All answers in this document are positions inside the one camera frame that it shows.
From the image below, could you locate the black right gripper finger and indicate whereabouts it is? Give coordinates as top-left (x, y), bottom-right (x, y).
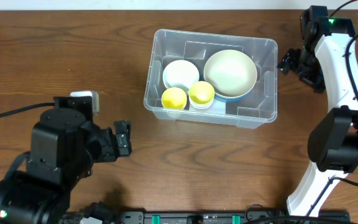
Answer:
top-left (284, 49), bottom-right (301, 62)
top-left (277, 59), bottom-right (298, 75)

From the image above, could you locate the beige large bowl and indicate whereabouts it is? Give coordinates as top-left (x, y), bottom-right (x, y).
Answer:
top-left (203, 50), bottom-right (257, 86)

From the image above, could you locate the yellow cup front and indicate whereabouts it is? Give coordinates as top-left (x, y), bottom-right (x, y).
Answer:
top-left (162, 87), bottom-right (187, 110)

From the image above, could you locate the yellow cup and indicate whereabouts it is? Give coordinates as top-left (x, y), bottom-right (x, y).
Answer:
top-left (162, 87), bottom-right (187, 110)
top-left (188, 81), bottom-right (215, 105)

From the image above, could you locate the light blue cup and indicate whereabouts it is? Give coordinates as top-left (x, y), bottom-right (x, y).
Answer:
top-left (189, 98), bottom-right (214, 110)

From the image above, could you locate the white small bowl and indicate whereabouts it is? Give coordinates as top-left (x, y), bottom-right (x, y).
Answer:
top-left (163, 60), bottom-right (200, 93)

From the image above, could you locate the white cup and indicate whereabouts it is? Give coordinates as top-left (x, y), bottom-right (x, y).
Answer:
top-left (167, 109), bottom-right (182, 119)

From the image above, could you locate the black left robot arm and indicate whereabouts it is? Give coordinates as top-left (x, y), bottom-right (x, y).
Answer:
top-left (0, 96), bottom-right (132, 223)

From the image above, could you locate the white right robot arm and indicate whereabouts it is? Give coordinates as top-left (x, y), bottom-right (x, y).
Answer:
top-left (277, 6), bottom-right (358, 218)

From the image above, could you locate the clear plastic storage bin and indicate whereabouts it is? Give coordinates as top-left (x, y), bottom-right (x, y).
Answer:
top-left (144, 29), bottom-right (278, 129)

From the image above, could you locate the dark blue bowl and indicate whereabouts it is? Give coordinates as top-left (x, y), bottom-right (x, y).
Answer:
top-left (213, 84), bottom-right (255, 102)

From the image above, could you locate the white label in bin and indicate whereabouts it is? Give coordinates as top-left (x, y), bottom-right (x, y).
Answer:
top-left (188, 101), bottom-right (227, 114)

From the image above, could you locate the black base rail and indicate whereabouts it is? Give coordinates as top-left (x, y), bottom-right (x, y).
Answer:
top-left (118, 208), bottom-right (351, 224)

